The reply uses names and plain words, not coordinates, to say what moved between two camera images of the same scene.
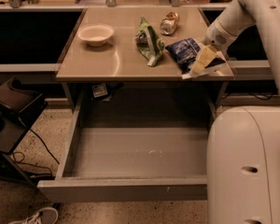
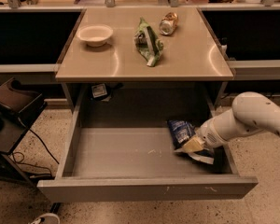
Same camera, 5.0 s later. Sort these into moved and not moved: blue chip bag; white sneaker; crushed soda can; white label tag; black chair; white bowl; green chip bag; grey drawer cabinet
Moved: blue chip bag; white sneaker
Not moved: green chip bag; white bowl; grey drawer cabinet; crushed soda can; white label tag; black chair
